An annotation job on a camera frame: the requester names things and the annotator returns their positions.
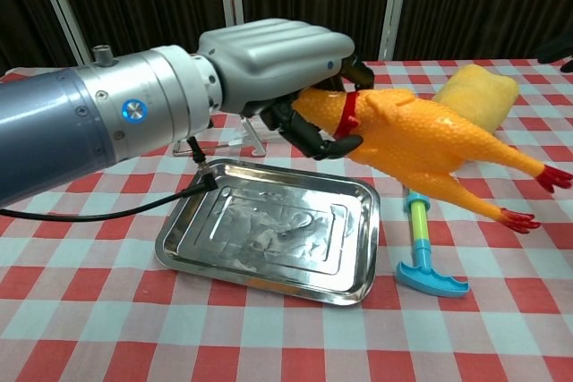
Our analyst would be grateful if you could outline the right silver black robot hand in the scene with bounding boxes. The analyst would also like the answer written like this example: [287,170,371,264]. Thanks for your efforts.
[535,36,573,73]

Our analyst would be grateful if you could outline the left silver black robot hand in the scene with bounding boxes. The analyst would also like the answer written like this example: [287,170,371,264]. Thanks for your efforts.
[196,18,375,162]

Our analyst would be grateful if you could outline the yellow rubber chicken toy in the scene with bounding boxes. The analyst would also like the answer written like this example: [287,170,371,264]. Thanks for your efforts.
[291,88,561,234]

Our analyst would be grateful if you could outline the stainless steel rectangular tray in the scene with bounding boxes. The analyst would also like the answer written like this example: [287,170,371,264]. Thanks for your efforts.
[154,157,381,308]

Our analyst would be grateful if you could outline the blue green water pump toy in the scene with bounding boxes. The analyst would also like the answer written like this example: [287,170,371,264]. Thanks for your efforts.
[395,188,470,298]

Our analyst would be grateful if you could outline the red white checkered tablecloth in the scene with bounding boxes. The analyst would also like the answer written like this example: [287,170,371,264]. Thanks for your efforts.
[0,58,573,382]

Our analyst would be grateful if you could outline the metal wire stand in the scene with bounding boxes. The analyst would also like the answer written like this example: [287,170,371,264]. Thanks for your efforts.
[172,114,269,158]

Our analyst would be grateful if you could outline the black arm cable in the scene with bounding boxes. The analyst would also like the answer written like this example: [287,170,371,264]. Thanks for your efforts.
[0,135,219,223]

